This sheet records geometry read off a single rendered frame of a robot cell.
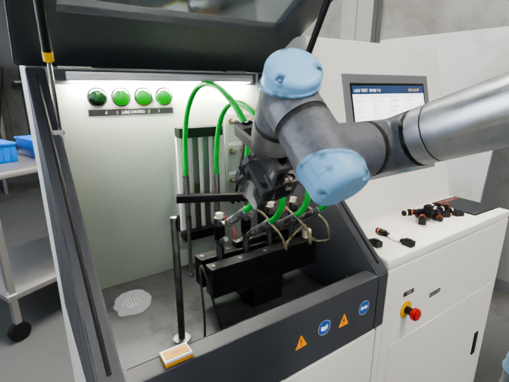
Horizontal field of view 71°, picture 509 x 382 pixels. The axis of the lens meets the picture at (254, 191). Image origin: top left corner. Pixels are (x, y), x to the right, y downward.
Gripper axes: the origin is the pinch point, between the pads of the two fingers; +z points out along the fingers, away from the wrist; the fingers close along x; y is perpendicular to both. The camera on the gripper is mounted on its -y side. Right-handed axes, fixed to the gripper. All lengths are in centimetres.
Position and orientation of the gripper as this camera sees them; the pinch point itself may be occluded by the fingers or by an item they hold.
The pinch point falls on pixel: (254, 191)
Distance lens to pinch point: 74.1
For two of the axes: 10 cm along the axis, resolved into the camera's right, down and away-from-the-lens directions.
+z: -1.1, 4.8, 8.7
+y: 4.1, 8.2, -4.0
